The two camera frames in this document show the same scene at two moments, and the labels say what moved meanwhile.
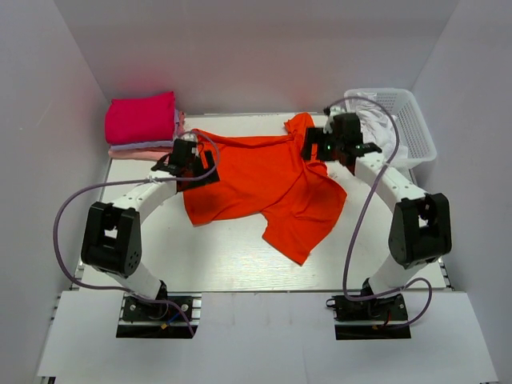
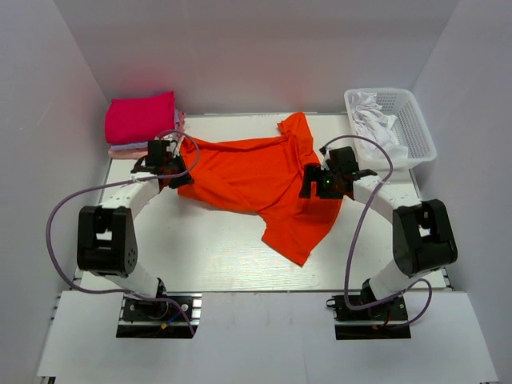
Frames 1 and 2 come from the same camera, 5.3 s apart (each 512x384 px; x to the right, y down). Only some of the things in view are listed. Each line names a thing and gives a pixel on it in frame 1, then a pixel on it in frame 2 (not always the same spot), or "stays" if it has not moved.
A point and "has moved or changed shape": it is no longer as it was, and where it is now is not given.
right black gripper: [316, 135] -> [314, 173]
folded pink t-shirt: [151, 154] stays
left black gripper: [208, 179] -> [184, 180]
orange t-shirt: [272, 181] has moved or changed shape
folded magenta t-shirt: [140, 119] stays
